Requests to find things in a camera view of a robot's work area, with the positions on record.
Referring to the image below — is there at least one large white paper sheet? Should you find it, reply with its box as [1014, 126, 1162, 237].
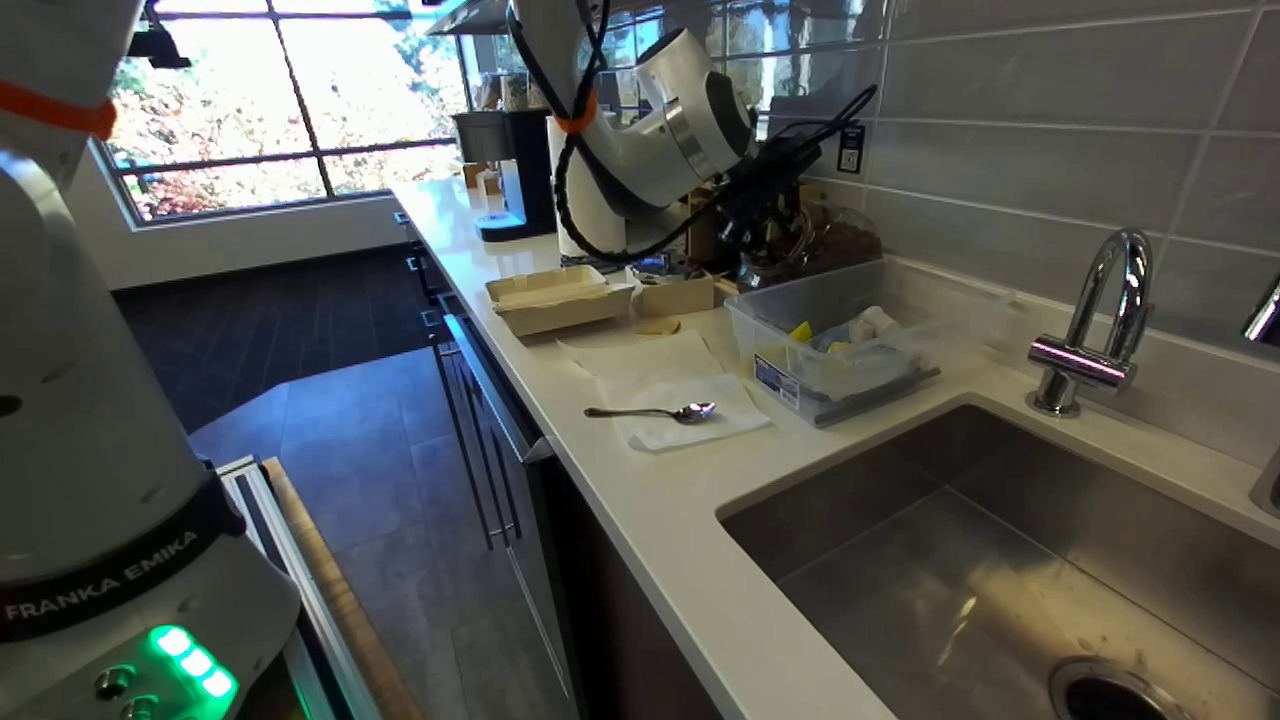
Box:
[554, 326, 731, 405]

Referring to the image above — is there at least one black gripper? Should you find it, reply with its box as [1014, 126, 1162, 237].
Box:
[713, 137, 833, 246]

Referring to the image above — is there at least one silver metal spoon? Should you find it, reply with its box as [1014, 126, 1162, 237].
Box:
[581, 398, 724, 430]

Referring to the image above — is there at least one chrome cabinet handle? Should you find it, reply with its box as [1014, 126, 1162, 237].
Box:
[458, 378, 529, 553]
[427, 305, 495, 553]

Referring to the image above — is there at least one stainless steel countertop appliance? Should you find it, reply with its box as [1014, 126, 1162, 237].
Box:
[453, 104, 554, 246]

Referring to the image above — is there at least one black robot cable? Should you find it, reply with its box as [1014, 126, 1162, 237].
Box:
[510, 0, 882, 272]

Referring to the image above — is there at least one orange cable strap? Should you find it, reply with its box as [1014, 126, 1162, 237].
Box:
[554, 91, 600, 140]
[0, 76, 119, 145]

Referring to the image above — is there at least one open foam clamshell container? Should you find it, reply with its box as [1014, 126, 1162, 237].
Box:
[478, 260, 643, 342]

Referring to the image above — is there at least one stainless steel sink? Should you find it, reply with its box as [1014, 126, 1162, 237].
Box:
[714, 392, 1280, 720]

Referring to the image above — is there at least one white metal frame rail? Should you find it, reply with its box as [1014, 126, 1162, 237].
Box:
[213, 451, 384, 720]

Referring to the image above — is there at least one long wooden board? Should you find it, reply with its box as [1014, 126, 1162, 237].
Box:
[256, 451, 430, 720]

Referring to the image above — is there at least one glass coffee bean jar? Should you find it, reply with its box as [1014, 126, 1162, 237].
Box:
[737, 197, 882, 292]

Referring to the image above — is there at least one small white paper napkin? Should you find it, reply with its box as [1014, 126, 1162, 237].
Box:
[618, 371, 775, 455]

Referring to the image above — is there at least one dark base cabinet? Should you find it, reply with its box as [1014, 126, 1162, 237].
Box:
[403, 246, 724, 720]

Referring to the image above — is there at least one small chrome faucet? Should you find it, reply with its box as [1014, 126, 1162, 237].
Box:
[1025, 224, 1155, 421]

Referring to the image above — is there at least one black wall outlet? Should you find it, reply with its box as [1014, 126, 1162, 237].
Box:
[833, 119, 869, 176]

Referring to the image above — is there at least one clear plastic storage container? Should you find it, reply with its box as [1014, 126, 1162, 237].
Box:
[720, 258, 944, 433]

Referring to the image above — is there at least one large glass window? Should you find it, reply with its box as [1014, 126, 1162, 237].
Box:
[96, 0, 472, 227]

